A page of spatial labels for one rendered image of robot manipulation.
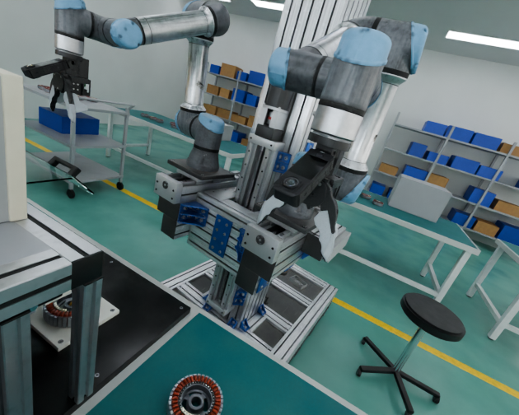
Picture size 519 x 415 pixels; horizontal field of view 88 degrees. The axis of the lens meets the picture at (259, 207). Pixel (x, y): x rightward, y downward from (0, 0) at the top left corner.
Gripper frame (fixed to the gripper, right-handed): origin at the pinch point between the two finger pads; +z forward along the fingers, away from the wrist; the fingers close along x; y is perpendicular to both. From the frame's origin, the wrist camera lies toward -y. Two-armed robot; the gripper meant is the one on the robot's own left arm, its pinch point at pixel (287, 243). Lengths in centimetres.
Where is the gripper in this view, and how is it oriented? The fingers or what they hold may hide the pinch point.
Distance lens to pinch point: 50.5
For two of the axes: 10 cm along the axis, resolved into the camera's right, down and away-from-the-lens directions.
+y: 5.4, -1.6, 8.3
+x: -8.0, -4.1, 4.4
